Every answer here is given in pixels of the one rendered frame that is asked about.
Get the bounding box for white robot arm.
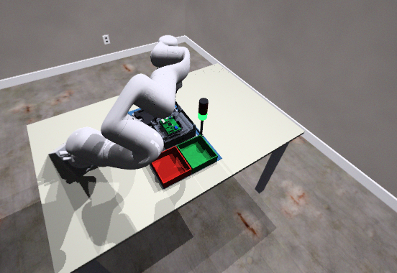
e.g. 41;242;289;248
59;35;190;170

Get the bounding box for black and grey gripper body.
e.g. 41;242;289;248
176;81;183;90

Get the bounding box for green circuit board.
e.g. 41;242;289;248
160;117;181;134

